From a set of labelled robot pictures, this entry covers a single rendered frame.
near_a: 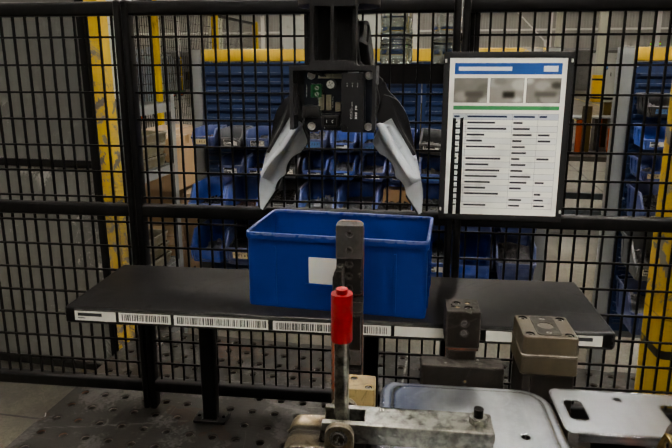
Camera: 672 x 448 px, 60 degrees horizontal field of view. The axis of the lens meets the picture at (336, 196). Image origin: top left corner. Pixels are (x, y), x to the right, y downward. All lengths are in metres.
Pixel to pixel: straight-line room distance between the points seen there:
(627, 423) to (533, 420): 0.11
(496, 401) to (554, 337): 0.13
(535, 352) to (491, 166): 0.38
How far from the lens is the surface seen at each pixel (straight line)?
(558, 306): 1.08
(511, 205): 1.14
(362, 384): 0.72
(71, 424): 1.42
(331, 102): 0.49
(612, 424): 0.84
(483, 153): 1.11
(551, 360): 0.90
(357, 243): 0.87
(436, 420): 0.65
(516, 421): 0.80
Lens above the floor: 1.43
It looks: 13 degrees down
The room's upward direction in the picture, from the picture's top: straight up
